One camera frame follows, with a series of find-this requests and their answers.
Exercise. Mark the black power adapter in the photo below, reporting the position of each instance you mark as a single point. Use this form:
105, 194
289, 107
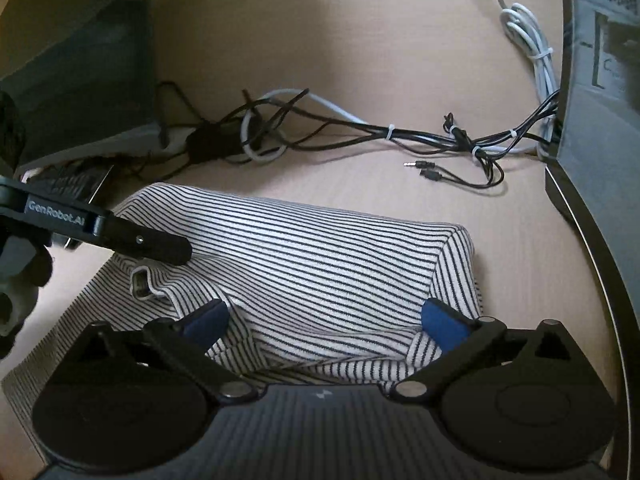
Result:
215, 142

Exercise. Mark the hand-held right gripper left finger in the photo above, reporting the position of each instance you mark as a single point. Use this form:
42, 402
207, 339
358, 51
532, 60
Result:
207, 322

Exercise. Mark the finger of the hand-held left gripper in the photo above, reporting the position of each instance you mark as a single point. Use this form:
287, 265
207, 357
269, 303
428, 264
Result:
150, 242

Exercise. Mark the grey striped sweater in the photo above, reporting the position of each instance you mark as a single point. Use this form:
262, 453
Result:
325, 260

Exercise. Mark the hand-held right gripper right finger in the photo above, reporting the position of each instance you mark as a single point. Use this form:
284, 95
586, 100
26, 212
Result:
442, 324

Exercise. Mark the black computer monitor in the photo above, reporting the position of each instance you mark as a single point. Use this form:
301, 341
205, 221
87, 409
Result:
75, 60

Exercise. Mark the black keyboard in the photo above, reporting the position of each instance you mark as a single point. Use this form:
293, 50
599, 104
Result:
70, 182

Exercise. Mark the tilted black screen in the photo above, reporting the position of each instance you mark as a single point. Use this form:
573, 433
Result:
600, 160

